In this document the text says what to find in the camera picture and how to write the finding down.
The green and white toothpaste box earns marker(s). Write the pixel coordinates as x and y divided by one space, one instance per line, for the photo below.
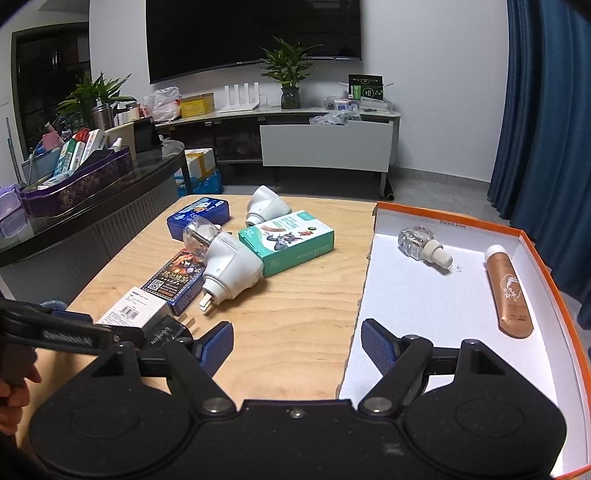
69 157

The white plug-in heater with bottle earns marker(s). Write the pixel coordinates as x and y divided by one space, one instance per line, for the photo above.
226 267

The green and black box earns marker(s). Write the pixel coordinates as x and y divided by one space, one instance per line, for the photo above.
365 86

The white tv stand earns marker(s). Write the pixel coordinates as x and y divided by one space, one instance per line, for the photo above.
323 143

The red and white box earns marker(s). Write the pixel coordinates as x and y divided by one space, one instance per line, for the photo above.
93 141

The light purple packet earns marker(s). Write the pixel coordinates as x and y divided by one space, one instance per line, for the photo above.
9 207

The yellow box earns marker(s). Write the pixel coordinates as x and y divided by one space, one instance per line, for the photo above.
197 105

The white power adapter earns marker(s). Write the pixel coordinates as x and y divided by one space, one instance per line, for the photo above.
129 309

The clear plastic bag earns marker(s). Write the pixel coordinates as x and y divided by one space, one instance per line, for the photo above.
334 118

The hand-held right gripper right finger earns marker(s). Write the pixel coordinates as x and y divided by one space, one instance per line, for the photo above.
376 344

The potted plant in dark vase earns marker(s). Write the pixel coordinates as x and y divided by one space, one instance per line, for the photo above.
290 69

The blue tin box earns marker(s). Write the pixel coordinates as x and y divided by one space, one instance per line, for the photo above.
198 217

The white and yellow carton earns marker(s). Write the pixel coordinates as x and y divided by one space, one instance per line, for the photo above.
201 164

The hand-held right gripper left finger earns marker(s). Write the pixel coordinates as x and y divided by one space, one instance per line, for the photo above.
217 346

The black television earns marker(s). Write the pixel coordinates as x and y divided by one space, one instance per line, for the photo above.
249 32

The potted plant in metal pot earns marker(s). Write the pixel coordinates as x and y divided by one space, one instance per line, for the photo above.
99 97

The black smart display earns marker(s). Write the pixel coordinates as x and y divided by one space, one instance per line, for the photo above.
147 134

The blue plastic bag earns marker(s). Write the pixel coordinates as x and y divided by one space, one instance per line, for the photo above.
203 184

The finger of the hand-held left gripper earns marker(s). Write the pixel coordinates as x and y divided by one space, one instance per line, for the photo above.
127 335

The white plastic bag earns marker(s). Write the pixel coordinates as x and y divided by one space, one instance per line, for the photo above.
160 104

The purple tin box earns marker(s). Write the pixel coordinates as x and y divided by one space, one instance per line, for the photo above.
83 184

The black charger plug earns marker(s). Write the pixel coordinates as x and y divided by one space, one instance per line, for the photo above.
164 334

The dark playing card box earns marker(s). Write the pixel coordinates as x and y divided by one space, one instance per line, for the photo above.
173 281

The blue curtain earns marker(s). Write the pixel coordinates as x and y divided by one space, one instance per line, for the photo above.
540 115

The white router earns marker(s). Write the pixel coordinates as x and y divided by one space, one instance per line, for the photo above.
240 100

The green bandage box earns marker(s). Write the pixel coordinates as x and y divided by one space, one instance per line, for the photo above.
295 244

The clear glass refill bottle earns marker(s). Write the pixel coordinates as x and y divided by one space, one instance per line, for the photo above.
415 242

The person's left hand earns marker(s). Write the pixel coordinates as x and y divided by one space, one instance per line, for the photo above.
14 406

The orange-rimmed white box tray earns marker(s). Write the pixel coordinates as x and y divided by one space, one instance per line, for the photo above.
438 304

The black glass side table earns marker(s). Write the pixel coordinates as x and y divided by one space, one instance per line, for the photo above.
115 217

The copper cosmetic tube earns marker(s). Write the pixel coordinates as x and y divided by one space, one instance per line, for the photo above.
508 295

